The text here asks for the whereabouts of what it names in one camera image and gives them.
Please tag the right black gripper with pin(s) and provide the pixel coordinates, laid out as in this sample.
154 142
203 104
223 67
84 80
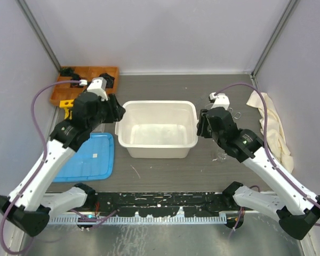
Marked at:
201 126

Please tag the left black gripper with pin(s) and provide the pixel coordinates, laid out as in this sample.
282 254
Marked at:
116 111

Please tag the white plastic bin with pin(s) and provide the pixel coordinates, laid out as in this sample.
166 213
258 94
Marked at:
158 128

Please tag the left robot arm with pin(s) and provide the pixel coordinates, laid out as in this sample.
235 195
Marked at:
24 207

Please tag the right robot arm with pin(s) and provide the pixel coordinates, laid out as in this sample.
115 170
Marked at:
294 207

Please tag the rolled tie brown blue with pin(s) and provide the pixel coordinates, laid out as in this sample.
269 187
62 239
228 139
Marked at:
109 80

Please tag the yellow test tube rack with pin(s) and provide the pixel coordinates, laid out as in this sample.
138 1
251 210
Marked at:
66 105

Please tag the rolled tie orange pattern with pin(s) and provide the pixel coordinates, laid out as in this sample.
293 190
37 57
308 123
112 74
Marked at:
76 84

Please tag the wooden compartment tray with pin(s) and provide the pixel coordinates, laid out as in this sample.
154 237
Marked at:
64 92

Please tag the blue plastic tray lid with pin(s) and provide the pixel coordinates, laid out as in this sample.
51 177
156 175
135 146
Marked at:
93 161

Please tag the rolled tie dark green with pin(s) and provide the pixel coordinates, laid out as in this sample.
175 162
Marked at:
66 72

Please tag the cream cloth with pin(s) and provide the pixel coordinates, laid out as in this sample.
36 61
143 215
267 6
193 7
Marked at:
275 134

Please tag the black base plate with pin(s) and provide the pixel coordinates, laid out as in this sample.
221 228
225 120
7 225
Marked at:
193 204

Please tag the aluminium rail frame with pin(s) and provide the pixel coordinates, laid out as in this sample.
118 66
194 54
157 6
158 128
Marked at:
138 217

